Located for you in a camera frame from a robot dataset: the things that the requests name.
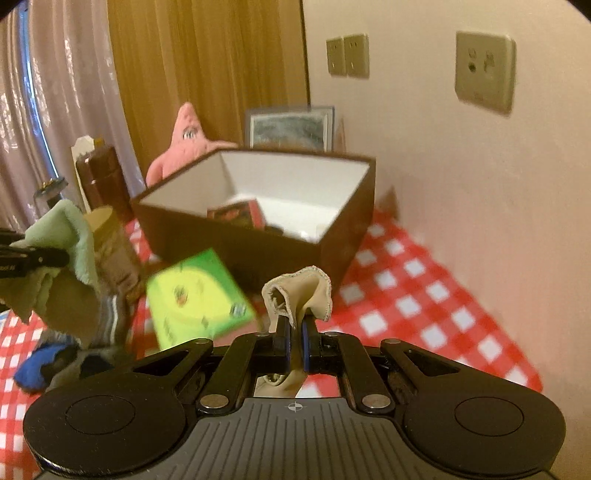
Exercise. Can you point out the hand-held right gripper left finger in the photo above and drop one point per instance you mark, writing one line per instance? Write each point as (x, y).
(287, 344)

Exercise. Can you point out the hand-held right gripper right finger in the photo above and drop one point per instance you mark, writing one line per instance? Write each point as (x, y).
(306, 344)

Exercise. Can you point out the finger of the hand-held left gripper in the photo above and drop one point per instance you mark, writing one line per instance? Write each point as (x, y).
(11, 237)
(32, 261)

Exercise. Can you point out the light green cloth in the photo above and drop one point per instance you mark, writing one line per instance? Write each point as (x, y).
(69, 230)

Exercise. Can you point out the beige cloth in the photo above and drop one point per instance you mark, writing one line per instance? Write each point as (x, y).
(300, 286)

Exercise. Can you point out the brown box with white inside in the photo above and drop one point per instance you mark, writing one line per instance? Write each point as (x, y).
(207, 244)

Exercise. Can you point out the red and black packet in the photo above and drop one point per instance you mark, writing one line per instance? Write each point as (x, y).
(233, 213)

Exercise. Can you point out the glass jar with green lid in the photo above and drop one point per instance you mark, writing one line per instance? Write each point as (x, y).
(48, 198)

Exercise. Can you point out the clear jar with gold lid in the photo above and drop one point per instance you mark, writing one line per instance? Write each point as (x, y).
(115, 249)

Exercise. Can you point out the grey blue striped sock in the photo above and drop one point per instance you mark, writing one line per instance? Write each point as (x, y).
(108, 323)

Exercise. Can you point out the green tissue pack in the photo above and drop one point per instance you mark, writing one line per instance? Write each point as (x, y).
(198, 295)

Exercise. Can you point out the dark brown cylindrical canister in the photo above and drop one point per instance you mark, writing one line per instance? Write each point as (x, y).
(104, 180)

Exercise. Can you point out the red white checkered tablecloth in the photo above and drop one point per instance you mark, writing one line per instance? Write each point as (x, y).
(415, 286)

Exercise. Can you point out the grey sheer curtain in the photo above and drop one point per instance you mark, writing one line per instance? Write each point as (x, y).
(60, 92)

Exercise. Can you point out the pink starfish plush toy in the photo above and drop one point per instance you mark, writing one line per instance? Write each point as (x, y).
(184, 152)

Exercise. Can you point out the framed picture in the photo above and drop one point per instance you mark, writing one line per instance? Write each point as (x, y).
(288, 129)

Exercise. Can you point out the brown curtain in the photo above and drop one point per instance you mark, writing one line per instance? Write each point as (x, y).
(207, 60)

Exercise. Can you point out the beige wall outlet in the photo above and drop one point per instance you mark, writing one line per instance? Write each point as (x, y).
(357, 55)
(335, 57)

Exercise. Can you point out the beige antenna wall socket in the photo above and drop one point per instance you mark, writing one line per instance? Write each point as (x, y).
(485, 69)

